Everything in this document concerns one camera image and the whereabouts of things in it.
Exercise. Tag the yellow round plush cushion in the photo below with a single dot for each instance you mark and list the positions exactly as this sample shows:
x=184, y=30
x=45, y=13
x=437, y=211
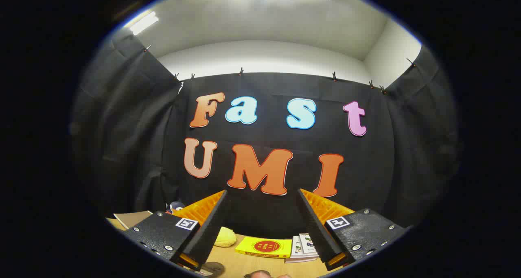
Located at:
x=224, y=237

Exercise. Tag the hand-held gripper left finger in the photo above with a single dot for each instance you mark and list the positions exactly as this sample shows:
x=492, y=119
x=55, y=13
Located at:
x=203, y=237

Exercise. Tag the thin pale book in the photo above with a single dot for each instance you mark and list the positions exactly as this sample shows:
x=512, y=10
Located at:
x=299, y=259

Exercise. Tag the yellow book with red circle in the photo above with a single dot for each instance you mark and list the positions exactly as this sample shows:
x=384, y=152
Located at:
x=264, y=246

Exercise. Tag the beige fabric storage box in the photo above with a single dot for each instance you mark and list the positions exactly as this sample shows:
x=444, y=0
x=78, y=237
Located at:
x=132, y=219

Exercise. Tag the ceiling light panel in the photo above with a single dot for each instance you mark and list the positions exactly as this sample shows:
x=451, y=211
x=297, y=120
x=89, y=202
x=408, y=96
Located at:
x=143, y=23

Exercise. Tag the penguin plush toy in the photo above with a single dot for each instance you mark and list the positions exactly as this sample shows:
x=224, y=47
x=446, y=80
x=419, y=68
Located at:
x=176, y=207

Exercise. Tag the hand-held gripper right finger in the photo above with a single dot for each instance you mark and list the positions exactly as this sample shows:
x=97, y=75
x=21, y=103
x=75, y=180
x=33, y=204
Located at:
x=317, y=233

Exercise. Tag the white illustrated book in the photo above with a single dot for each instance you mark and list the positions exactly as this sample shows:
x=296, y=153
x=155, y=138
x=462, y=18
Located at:
x=296, y=246
x=307, y=243

